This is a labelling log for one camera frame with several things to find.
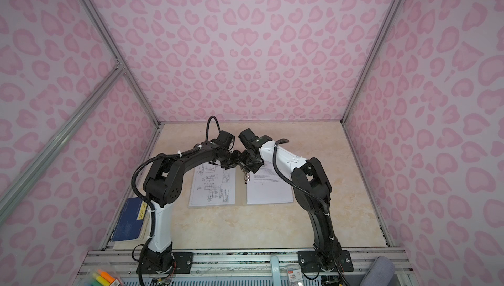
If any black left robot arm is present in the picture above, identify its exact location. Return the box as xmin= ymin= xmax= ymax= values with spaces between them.
xmin=131 ymin=142 xmax=240 ymax=276

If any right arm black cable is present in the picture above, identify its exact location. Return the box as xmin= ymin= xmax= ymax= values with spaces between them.
xmin=271 ymin=138 xmax=332 ymax=216

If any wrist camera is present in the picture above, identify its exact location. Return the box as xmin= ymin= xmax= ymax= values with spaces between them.
xmin=238 ymin=129 xmax=272 ymax=149
xmin=215 ymin=131 xmax=235 ymax=150

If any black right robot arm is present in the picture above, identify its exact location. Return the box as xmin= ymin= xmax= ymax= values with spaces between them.
xmin=239 ymin=136 xmax=354 ymax=273

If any blue booklet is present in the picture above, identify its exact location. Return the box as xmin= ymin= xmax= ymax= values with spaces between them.
xmin=112 ymin=198 xmax=147 ymax=242

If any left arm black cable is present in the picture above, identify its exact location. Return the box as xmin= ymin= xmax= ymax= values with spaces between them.
xmin=204 ymin=115 xmax=222 ymax=143

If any translucent beige file folder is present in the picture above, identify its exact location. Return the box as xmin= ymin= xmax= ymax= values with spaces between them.
xmin=188 ymin=159 xmax=295 ymax=208

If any small labelled plastic bag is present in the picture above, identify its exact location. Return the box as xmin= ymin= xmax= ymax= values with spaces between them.
xmin=286 ymin=264 xmax=304 ymax=286

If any grey foam roll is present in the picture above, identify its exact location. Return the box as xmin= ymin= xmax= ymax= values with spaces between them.
xmin=360 ymin=256 xmax=396 ymax=286

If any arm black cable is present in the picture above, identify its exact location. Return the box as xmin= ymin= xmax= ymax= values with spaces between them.
xmin=271 ymin=138 xmax=332 ymax=216
xmin=204 ymin=115 xmax=222 ymax=143

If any left corner aluminium post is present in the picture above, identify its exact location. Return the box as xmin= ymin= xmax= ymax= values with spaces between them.
xmin=79 ymin=0 xmax=161 ymax=128

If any corner aluminium post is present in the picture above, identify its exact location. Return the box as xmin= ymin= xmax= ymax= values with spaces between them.
xmin=79 ymin=0 xmax=161 ymax=128
xmin=341 ymin=0 xmax=405 ymax=127

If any metal folder clip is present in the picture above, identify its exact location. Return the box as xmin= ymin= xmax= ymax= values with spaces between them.
xmin=243 ymin=169 xmax=251 ymax=185

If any highlighter marker pack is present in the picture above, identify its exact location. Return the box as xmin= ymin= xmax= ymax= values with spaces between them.
xmin=86 ymin=269 xmax=123 ymax=286

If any technical drawing paper sheet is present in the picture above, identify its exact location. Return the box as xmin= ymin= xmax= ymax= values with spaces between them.
xmin=188 ymin=163 xmax=236 ymax=207

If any diagonal aluminium frame bar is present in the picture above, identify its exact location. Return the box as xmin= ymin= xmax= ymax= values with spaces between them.
xmin=1 ymin=64 xmax=124 ymax=224

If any printed text sheet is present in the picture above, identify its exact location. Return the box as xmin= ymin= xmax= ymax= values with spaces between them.
xmin=247 ymin=161 xmax=294 ymax=205

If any right corner aluminium post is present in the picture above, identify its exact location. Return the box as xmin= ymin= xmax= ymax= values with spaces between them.
xmin=341 ymin=0 xmax=405 ymax=127

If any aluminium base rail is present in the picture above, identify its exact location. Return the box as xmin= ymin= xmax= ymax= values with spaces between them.
xmin=74 ymin=247 xmax=419 ymax=285

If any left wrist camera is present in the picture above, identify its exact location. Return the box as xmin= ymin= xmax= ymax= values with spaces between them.
xmin=215 ymin=131 xmax=235 ymax=150

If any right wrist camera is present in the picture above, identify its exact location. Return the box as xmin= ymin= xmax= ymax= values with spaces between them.
xmin=238 ymin=129 xmax=272 ymax=149

